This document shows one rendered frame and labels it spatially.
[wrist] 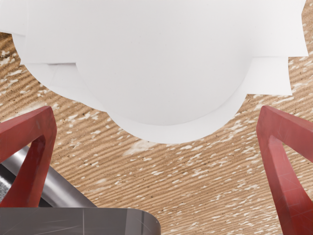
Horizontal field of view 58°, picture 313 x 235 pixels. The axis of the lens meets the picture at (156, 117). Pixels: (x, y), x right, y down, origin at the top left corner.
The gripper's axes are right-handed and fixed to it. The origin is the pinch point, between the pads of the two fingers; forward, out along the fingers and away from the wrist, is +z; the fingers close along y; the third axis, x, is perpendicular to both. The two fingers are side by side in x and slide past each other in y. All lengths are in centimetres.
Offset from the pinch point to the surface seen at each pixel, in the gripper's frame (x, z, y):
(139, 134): 2.7, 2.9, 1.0
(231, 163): 9.7, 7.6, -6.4
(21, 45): -1.9, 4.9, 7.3
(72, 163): 9.5, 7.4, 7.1
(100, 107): 1.5, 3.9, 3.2
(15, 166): 11.4, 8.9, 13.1
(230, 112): 1.1, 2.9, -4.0
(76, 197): 17.1, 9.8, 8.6
